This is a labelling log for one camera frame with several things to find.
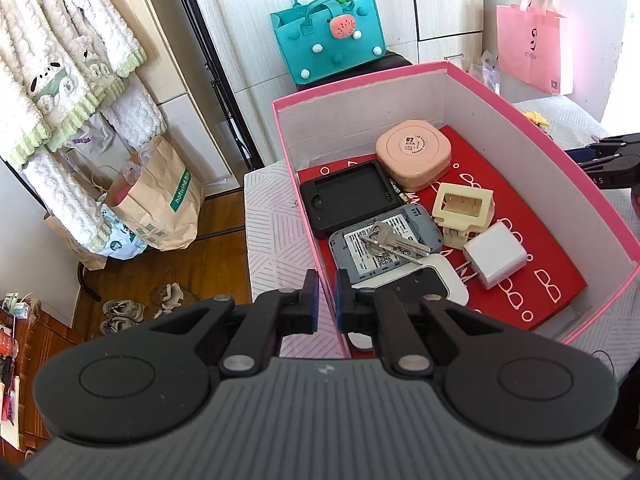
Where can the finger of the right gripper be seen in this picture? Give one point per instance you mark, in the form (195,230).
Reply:
(607,148)
(613,172)

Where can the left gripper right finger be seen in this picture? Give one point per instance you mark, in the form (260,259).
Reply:
(381,315)

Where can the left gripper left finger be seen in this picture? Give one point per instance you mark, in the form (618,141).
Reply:
(257,329)

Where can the grey pocket router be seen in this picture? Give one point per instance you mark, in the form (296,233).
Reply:
(352,253)

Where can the silver key bunch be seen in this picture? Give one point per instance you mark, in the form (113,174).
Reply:
(382,238)

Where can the white mobile wifi device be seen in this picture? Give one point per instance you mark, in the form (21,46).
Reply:
(435,276)

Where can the black rubber case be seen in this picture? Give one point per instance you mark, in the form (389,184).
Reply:
(345,197)

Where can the beige plastic holder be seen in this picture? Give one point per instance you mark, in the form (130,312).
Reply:
(461,210)

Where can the white power adapter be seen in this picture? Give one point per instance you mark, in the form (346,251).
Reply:
(495,254)

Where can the pink cardboard box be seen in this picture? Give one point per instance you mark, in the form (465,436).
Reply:
(346,117)

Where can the pink rounded square case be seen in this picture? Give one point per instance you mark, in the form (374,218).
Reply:
(414,153)

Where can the yellow starfish hair clip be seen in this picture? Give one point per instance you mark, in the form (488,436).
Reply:
(537,119)

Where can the brown fuzzy slipper pair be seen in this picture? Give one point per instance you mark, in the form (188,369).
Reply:
(170,297)

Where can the pink shopping bag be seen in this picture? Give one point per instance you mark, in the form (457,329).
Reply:
(536,45)

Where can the red glasses-print box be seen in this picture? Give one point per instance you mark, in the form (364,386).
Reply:
(548,282)

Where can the grey sneaker pair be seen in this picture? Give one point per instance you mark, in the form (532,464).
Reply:
(120,315)

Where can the clear plastic bag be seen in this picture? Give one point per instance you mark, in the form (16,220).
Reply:
(487,72)

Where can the white plastic bag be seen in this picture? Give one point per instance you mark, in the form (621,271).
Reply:
(122,243)

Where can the brown paper bag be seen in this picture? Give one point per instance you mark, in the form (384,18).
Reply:
(157,196)

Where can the black clothes rack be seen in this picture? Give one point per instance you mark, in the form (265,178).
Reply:
(200,64)

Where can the wooden dresser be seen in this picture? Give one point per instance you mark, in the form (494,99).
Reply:
(39,338)

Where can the black suitcase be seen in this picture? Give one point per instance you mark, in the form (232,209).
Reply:
(386,62)

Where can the teal felt handbag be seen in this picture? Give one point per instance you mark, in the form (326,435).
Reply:
(325,37)

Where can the white fleece robe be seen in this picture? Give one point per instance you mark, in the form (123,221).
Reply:
(65,65)

